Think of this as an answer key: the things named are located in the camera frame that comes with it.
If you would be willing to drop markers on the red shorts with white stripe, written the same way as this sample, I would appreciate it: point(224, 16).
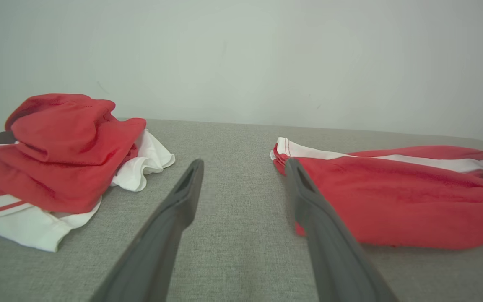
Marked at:
point(405, 201)

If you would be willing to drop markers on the red shirt with white sleeves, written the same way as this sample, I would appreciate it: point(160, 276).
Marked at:
point(65, 155)

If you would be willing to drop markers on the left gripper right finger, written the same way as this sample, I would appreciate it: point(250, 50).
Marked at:
point(329, 251)

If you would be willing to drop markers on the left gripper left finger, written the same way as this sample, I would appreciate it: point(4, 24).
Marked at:
point(162, 243)

